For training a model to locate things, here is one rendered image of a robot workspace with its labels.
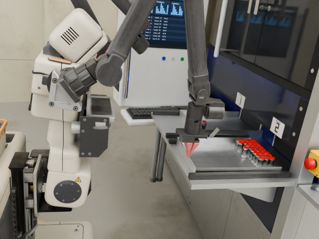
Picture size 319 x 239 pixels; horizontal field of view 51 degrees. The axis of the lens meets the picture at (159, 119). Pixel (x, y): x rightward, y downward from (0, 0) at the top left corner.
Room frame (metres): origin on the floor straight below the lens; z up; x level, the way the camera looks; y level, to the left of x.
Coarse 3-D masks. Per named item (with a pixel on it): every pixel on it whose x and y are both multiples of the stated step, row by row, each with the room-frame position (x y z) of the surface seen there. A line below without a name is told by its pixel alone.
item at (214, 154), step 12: (180, 144) 1.23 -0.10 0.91; (204, 144) 1.31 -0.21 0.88; (216, 144) 1.33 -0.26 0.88; (228, 144) 1.34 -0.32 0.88; (192, 156) 1.18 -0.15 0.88; (204, 156) 1.20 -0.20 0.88; (216, 156) 1.21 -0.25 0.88; (228, 156) 1.22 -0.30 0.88; (240, 156) 1.23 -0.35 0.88; (192, 168) 1.07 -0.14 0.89; (204, 168) 1.04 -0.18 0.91; (216, 168) 1.05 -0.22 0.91; (228, 168) 1.07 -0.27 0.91; (240, 168) 1.08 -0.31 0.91; (252, 168) 1.09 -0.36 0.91; (264, 168) 1.10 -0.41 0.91; (276, 168) 1.11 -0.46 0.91
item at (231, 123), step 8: (184, 112) 1.64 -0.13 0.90; (232, 112) 1.72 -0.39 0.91; (184, 120) 1.55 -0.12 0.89; (208, 120) 1.62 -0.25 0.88; (216, 120) 1.63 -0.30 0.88; (224, 120) 1.64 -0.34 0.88; (232, 120) 1.66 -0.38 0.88; (240, 120) 1.67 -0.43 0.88; (208, 128) 1.51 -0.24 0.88; (224, 128) 1.53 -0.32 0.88; (232, 128) 1.55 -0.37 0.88; (240, 128) 1.56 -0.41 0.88; (248, 128) 1.57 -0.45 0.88; (256, 136) 1.47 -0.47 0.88
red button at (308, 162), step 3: (306, 159) 1.01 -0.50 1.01; (309, 159) 1.00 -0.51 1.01; (312, 159) 1.00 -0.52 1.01; (306, 162) 1.01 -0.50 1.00; (309, 162) 1.00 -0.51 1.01; (312, 162) 0.99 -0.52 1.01; (315, 162) 1.00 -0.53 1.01; (306, 165) 1.00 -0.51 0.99; (309, 165) 0.99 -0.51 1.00; (312, 165) 0.99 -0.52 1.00; (315, 165) 0.99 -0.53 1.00; (306, 168) 1.00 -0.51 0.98; (309, 168) 0.99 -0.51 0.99; (312, 168) 0.99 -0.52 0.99
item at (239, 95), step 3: (237, 93) 1.62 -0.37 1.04; (237, 96) 1.61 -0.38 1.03; (240, 96) 1.59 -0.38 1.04; (243, 96) 1.56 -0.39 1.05; (237, 99) 1.61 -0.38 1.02; (240, 99) 1.58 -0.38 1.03; (243, 99) 1.56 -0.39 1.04; (237, 102) 1.60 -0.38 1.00; (243, 102) 1.55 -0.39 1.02; (240, 105) 1.57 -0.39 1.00; (243, 105) 1.54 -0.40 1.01
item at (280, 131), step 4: (272, 120) 1.29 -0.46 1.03; (276, 120) 1.27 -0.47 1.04; (272, 124) 1.29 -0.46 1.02; (276, 124) 1.26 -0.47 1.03; (280, 124) 1.24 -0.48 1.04; (272, 128) 1.28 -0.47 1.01; (276, 128) 1.26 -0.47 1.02; (280, 128) 1.23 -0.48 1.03; (280, 132) 1.23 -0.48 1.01; (280, 136) 1.22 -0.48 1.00
